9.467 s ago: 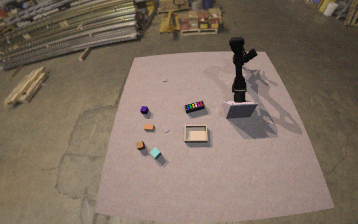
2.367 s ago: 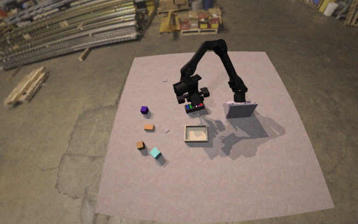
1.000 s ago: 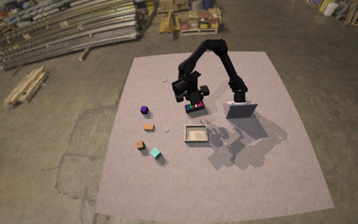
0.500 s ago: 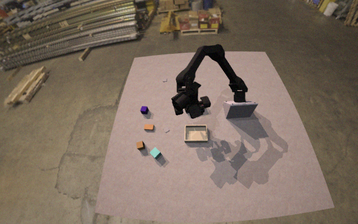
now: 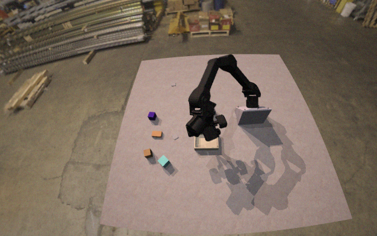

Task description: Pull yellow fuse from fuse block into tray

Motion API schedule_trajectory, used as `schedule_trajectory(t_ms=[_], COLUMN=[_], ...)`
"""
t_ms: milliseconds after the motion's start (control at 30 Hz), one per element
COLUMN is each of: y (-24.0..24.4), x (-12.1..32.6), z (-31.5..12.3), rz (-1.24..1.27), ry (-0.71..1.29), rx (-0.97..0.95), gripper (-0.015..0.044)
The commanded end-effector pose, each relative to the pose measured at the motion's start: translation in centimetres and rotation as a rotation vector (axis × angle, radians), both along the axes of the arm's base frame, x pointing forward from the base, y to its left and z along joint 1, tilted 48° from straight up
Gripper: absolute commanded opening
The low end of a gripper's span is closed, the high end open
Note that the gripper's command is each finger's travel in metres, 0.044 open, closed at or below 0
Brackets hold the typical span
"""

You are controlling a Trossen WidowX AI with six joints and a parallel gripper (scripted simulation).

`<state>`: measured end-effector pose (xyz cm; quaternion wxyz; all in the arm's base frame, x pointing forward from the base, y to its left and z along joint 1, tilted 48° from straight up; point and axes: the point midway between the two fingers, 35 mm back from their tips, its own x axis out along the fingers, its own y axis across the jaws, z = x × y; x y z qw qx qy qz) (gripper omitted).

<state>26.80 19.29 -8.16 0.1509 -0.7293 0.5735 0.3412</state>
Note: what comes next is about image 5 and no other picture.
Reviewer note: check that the small purple cube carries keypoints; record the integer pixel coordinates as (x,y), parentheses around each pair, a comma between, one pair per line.
(152,116)

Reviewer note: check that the beige rectangular tray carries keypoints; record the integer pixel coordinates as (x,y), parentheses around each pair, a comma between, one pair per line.
(201,144)

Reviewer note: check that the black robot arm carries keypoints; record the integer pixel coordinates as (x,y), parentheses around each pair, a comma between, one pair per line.
(200,97)

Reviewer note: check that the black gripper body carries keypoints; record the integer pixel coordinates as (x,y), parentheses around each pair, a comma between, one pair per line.
(220,120)

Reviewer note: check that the orange rectangular block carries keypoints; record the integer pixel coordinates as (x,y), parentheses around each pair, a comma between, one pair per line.
(157,134)

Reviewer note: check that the teal cube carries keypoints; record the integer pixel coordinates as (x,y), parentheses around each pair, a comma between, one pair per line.
(164,161)

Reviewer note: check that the brown cube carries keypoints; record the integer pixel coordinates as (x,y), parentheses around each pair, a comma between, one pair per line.
(148,153)

